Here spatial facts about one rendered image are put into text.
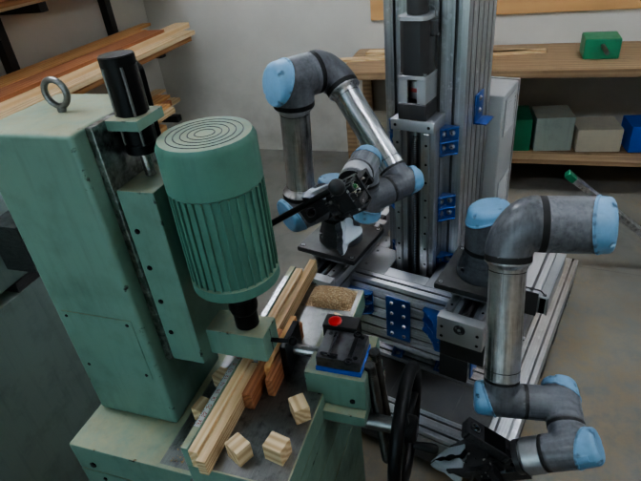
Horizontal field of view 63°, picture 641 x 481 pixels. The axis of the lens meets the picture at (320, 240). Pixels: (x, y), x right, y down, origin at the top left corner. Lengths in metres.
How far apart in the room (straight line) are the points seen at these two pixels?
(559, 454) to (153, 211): 0.91
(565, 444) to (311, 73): 1.05
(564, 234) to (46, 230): 0.99
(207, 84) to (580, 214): 4.05
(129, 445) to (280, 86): 0.95
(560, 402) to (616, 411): 1.23
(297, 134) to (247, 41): 3.08
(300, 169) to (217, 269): 0.66
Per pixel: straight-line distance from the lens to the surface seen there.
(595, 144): 3.93
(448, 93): 1.59
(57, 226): 1.09
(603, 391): 2.53
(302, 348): 1.20
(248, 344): 1.14
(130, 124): 0.96
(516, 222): 1.10
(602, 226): 1.12
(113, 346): 1.24
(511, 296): 1.14
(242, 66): 4.62
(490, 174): 1.92
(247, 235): 0.94
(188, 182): 0.88
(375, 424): 1.23
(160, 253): 1.03
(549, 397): 1.25
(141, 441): 1.35
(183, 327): 1.14
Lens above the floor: 1.79
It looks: 32 degrees down
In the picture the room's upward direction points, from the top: 7 degrees counter-clockwise
